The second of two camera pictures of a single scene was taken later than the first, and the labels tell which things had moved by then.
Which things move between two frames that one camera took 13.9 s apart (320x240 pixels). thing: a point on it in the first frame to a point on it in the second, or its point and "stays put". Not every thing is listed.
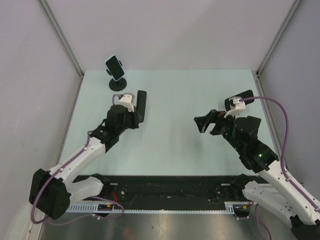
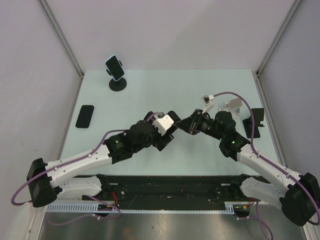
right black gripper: x=203 y=122 to x=190 y=124
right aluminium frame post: x=288 y=18 stays put
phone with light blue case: x=114 y=67 stays put
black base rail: x=170 y=192 stays put
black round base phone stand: x=118 y=85 stays put
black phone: x=141 y=105 to x=85 y=116
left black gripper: x=136 y=118 to x=159 y=144
